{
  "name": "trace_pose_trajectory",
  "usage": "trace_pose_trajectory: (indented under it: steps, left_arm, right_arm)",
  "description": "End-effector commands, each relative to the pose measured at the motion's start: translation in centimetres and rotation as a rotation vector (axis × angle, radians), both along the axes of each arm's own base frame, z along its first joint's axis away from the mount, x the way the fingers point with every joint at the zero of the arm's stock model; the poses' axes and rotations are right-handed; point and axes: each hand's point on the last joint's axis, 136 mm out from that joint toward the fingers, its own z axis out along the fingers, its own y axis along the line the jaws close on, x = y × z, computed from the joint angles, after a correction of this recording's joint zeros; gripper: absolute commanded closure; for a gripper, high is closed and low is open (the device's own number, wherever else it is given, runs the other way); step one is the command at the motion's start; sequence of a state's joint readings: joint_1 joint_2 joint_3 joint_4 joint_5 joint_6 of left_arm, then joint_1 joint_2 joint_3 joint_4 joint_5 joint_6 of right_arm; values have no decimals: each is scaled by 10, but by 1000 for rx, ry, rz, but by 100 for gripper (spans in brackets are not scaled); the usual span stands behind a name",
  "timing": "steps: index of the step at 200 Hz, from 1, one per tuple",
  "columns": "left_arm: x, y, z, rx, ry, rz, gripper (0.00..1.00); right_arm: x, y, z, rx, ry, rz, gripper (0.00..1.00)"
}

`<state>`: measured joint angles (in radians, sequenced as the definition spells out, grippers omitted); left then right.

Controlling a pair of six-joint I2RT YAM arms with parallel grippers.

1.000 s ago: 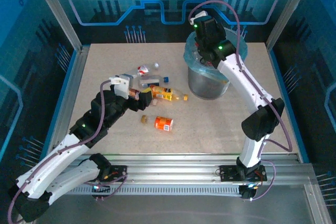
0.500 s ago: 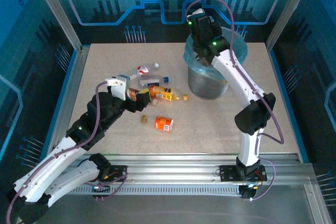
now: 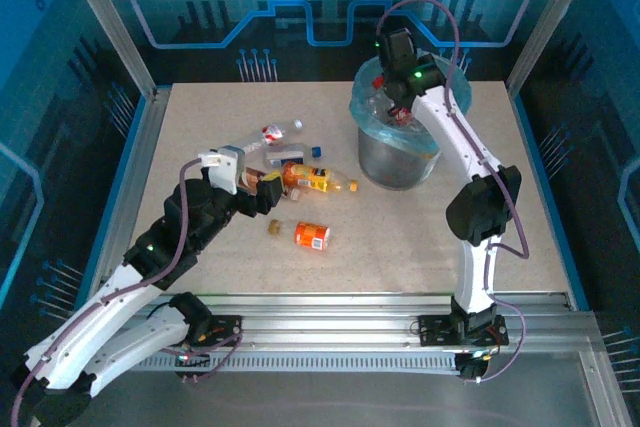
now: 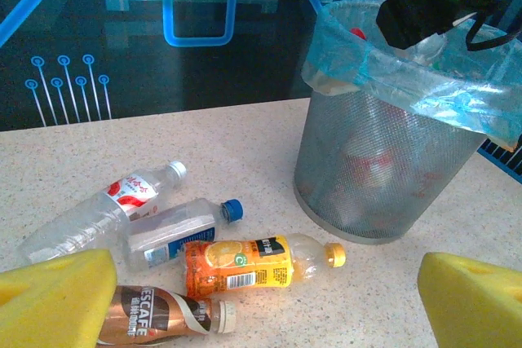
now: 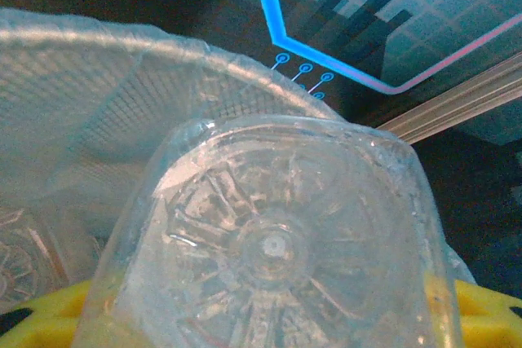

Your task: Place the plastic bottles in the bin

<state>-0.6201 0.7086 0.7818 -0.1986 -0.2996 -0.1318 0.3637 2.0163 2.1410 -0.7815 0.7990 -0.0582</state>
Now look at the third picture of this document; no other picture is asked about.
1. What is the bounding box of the brown label cola bottle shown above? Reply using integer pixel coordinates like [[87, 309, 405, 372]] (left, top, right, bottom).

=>
[[239, 169, 302, 202]]

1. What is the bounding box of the orange juice bottle yellow label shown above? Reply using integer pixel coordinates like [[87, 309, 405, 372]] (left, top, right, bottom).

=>
[[281, 160, 360, 196]]

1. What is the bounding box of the metal bin with blue liner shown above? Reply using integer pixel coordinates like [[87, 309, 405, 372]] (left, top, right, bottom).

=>
[[349, 51, 475, 149]]

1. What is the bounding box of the orange label bottle gold cap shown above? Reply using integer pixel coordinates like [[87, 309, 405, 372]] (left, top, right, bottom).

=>
[[267, 219, 332, 252]]

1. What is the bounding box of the metal waste bin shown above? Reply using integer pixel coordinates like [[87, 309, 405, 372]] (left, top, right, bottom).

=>
[[356, 116, 445, 192]]

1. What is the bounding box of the clear bottle blue cap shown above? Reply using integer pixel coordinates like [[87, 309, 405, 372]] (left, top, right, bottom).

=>
[[263, 143, 323, 168]]

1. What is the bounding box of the red-white label bottle white cap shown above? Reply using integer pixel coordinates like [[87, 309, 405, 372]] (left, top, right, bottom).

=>
[[233, 118, 305, 153]]

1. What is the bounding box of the blue table edge trim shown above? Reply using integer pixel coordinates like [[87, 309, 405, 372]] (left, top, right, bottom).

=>
[[512, 94, 590, 311], [91, 94, 150, 261]]

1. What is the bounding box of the black connector block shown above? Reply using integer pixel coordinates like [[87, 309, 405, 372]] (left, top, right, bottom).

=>
[[455, 350, 494, 383], [173, 349, 212, 381]]

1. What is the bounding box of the steel front panel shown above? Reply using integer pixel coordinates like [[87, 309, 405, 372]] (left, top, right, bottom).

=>
[[64, 369, 601, 427]]

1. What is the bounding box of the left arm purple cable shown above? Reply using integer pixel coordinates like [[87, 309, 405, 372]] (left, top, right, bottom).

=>
[[9, 156, 246, 427]]

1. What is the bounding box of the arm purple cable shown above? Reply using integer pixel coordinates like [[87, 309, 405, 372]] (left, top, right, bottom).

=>
[[375, 0, 530, 386], [9, 156, 246, 427]]

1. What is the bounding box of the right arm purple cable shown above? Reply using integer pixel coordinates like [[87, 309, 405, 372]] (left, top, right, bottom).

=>
[[375, 0, 530, 386]]

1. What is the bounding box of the aluminium frame side beam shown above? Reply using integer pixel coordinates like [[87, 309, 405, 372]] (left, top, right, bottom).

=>
[[563, 291, 634, 427], [30, 86, 172, 427]]

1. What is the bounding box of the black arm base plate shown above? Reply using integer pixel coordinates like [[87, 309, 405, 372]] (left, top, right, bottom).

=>
[[152, 314, 245, 348], [417, 314, 510, 348]]

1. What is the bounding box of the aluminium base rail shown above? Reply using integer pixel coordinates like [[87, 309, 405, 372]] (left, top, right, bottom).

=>
[[117, 291, 601, 356]]

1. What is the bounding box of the aluminium frame post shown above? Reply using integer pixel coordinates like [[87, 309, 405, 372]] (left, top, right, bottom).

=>
[[505, 0, 601, 96], [55, 0, 160, 101]]

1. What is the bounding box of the grey slotted cable duct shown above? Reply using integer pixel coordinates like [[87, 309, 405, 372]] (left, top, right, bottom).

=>
[[134, 350, 464, 374]]

